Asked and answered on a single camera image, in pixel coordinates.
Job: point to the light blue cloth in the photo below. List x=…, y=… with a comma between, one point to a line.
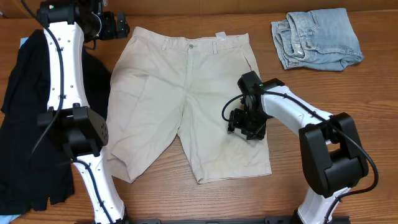
x=7, y=219

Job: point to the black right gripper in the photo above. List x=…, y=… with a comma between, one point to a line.
x=236, y=122

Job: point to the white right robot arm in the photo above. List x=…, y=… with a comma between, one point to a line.
x=333, y=160

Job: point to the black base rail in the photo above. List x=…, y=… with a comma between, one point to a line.
x=211, y=221

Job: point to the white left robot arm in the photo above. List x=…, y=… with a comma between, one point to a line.
x=69, y=122

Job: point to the beige khaki shorts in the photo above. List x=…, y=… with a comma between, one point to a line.
x=164, y=88

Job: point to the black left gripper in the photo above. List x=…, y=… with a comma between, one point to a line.
x=109, y=17

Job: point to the folded light blue jeans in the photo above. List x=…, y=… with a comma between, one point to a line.
x=319, y=39

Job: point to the black garment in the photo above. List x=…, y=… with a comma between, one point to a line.
x=31, y=176

